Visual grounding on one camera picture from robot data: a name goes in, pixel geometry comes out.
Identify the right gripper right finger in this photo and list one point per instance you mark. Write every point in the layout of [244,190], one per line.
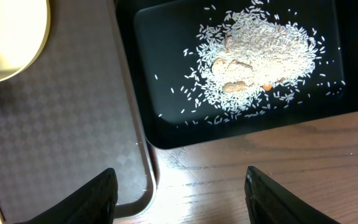
[268,202]

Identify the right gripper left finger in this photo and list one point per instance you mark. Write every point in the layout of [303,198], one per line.
[93,203]

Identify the rice food scraps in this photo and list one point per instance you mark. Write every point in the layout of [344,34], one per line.
[220,62]

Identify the black rectangular waste tray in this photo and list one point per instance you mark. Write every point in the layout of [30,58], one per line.
[161,40]

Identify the dark brown serving tray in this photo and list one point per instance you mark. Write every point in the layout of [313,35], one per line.
[70,116]

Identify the yellow round plate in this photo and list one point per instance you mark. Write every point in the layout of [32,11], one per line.
[24,30]

